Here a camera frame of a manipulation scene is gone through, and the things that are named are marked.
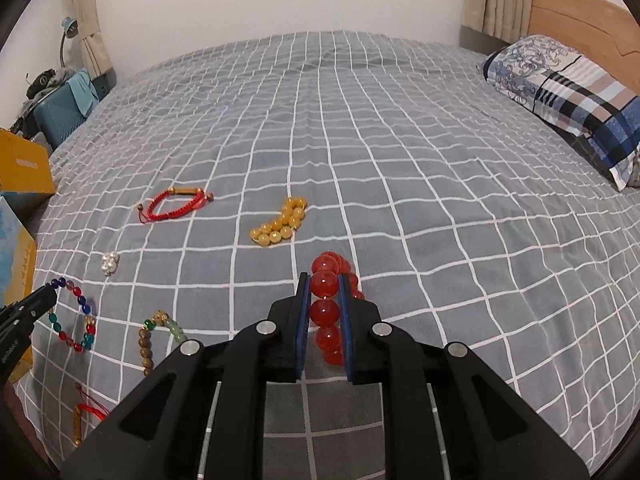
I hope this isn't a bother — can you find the multicolour bead bracelet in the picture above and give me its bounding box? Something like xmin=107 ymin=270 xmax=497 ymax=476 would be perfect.
xmin=46 ymin=276 xmax=98 ymax=354

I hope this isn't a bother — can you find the beige curtain left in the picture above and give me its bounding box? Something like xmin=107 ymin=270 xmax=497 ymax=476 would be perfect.
xmin=68 ymin=0 xmax=113 ymax=79

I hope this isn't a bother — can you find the red cord bracelet gold tube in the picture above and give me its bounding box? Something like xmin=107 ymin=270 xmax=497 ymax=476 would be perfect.
xmin=137 ymin=186 xmax=214 ymax=224

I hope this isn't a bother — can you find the yellow amber bead bracelet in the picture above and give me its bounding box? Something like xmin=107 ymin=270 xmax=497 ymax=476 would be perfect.
xmin=249 ymin=195 xmax=308 ymax=247

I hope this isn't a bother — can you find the white pearl cluster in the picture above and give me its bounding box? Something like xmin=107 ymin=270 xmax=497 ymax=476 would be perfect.
xmin=101 ymin=252 xmax=119 ymax=276

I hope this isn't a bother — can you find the red bead bracelet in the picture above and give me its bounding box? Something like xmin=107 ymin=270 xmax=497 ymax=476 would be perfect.
xmin=308 ymin=250 xmax=367 ymax=366

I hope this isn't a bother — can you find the teal suitcase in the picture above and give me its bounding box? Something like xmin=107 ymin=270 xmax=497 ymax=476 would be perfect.
xmin=32 ymin=70 xmax=100 ymax=150

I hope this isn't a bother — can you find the brown wooden bead bracelet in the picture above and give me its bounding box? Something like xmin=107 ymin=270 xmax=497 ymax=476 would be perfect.
xmin=138 ymin=310 xmax=189 ymax=377

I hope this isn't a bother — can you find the grey checked bed sheet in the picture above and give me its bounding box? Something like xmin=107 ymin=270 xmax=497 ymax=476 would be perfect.
xmin=16 ymin=32 xmax=639 ymax=471

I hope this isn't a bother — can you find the wooden headboard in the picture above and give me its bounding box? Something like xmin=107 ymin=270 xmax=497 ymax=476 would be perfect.
xmin=528 ymin=0 xmax=640 ymax=91

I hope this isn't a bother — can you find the red cord bracelet wooden tag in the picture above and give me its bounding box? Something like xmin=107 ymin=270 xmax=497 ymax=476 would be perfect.
xmin=72 ymin=382 xmax=110 ymax=448

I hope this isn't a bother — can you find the blue desk lamp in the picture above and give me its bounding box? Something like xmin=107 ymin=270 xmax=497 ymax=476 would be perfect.
xmin=58 ymin=16 xmax=79 ymax=67

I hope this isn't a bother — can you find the blue plaid pillow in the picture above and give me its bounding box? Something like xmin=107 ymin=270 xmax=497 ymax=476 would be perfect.
xmin=482 ymin=35 xmax=639 ymax=191

